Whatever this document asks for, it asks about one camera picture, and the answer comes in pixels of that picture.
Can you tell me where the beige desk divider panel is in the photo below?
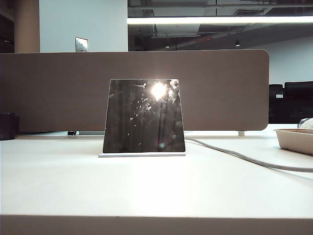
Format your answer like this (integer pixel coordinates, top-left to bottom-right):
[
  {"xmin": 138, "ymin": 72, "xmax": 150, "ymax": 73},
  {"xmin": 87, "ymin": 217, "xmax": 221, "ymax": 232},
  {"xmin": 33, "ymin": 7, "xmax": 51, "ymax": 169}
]
[{"xmin": 0, "ymin": 48, "xmax": 269, "ymax": 134}]

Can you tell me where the long ceiling light strip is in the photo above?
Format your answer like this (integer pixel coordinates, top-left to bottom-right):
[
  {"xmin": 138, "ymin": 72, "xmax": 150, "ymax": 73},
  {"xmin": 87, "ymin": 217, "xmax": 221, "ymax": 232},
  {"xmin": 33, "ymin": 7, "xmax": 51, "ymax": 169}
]
[{"xmin": 127, "ymin": 16, "xmax": 313, "ymax": 25}]

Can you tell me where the narrow black office chair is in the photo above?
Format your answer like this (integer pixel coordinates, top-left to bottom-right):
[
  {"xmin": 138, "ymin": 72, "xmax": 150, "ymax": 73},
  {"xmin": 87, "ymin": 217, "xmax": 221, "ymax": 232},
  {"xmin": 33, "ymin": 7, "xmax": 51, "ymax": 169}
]
[{"xmin": 268, "ymin": 84, "xmax": 286, "ymax": 124}]

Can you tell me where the beige shallow tray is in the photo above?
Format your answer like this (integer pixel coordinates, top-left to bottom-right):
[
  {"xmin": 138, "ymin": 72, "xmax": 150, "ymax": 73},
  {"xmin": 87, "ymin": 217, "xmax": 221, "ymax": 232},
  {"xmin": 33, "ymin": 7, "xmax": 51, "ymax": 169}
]
[{"xmin": 273, "ymin": 128, "xmax": 313, "ymax": 156}]

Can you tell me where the wide black office chair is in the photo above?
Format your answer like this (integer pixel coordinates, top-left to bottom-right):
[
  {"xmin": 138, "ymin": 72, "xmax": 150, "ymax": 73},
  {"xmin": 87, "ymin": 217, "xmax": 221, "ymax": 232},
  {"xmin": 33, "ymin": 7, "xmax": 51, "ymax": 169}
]
[{"xmin": 283, "ymin": 81, "xmax": 313, "ymax": 124}]

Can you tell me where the black round container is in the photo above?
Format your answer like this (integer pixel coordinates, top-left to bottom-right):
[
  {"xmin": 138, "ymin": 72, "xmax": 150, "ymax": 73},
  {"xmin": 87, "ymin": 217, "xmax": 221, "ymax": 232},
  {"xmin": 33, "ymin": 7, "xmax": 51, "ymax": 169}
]
[{"xmin": 0, "ymin": 112, "xmax": 20, "ymax": 141}]

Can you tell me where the white crumpled bag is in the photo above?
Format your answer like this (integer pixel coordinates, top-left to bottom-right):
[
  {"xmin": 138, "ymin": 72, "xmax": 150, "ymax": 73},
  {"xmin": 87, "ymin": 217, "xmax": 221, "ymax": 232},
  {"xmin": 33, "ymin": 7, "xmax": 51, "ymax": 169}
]
[{"xmin": 297, "ymin": 117, "xmax": 313, "ymax": 130}]

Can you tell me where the grey cable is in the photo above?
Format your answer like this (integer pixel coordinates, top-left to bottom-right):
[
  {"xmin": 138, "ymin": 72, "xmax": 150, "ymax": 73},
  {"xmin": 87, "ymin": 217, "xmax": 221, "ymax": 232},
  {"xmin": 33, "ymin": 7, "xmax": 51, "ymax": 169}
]
[{"xmin": 184, "ymin": 137, "xmax": 313, "ymax": 173}]

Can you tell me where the metal wall switch plate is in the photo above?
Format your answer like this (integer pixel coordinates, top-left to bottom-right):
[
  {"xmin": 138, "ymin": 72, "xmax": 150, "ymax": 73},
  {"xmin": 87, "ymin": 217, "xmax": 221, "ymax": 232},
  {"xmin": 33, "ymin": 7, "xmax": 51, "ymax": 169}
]
[{"xmin": 75, "ymin": 37, "xmax": 89, "ymax": 53}]

